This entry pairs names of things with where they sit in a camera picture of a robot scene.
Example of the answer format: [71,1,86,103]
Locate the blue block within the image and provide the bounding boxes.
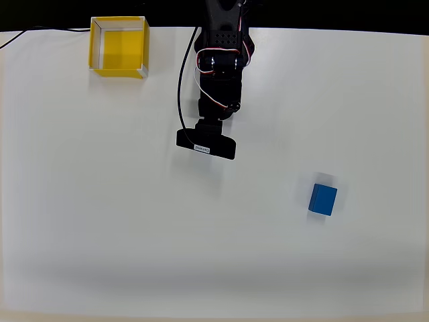
[308,182,339,217]

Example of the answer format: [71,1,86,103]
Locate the yellow open box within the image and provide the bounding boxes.
[88,15,150,81]

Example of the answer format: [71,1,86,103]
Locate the black bar-shaped webcam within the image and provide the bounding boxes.
[176,118,237,160]

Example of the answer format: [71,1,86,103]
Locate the red white gripper servo wire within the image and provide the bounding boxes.
[194,66,233,110]

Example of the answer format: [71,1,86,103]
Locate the red white wrist servo wire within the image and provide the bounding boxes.
[195,48,243,76]

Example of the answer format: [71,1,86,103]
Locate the black webcam cable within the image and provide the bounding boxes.
[177,25,200,146]

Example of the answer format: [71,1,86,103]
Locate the red white arm servo wire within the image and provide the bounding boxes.
[237,0,253,66]

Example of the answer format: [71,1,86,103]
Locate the thin black table cable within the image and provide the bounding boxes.
[0,25,91,50]

